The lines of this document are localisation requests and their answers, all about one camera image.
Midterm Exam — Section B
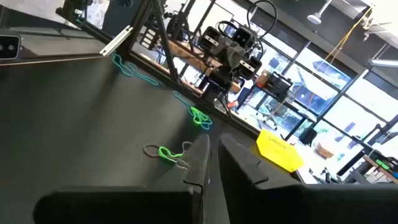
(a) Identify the black plastic crate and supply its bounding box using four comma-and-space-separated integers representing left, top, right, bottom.
266, 71, 294, 95

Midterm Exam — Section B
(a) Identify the black aluminium rig frame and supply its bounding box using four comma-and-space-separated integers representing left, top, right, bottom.
55, 0, 261, 139

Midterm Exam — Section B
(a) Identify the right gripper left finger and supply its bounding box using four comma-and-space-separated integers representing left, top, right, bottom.
33, 134, 212, 224

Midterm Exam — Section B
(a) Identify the orange box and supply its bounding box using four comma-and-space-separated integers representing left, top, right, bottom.
256, 69, 272, 88

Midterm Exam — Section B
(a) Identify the yellow plastic basket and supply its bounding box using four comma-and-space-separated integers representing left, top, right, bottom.
256, 128, 305, 173

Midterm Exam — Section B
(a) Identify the dark grey rubber band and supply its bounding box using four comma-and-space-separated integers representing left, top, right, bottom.
142, 141, 194, 170

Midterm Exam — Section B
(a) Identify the white light bar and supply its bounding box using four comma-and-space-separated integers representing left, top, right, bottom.
99, 25, 134, 57

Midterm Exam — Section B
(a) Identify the black table-level camera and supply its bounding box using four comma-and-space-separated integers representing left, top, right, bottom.
0, 34, 22, 60

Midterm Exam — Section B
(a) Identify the wooden workbench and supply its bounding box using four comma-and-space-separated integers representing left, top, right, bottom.
164, 39, 243, 94

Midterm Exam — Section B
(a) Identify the white pendant lamp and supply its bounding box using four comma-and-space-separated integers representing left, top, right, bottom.
307, 0, 334, 26

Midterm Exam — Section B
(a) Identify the green rubber band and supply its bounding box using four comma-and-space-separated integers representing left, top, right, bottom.
188, 106, 213, 126
158, 146, 185, 164

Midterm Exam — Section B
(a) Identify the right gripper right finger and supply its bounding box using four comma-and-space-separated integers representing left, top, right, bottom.
218, 133, 398, 224

